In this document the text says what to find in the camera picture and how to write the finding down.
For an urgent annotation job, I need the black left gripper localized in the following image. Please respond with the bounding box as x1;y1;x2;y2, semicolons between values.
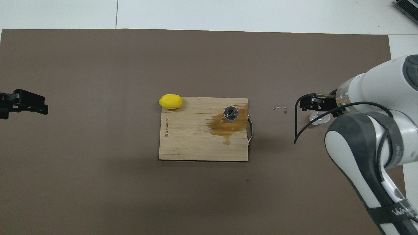
0;89;49;120

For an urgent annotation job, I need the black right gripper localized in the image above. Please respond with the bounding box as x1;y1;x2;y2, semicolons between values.
300;90;341;115

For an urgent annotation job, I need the small clear glass cup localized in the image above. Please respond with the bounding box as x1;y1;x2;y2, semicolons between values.
309;110;331;126

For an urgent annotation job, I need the steel double jigger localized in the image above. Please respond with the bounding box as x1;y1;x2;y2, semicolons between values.
223;106;239;124

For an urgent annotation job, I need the brown table mat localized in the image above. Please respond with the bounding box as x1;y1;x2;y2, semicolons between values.
0;29;411;235

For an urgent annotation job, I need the stained wooden cutting board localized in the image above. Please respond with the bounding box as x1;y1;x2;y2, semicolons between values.
159;97;254;162

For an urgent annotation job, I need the grey ribbed device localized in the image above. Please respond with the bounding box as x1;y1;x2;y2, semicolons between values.
394;0;418;24

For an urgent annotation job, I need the yellow lemon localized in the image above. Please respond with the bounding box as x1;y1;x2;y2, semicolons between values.
159;94;183;109

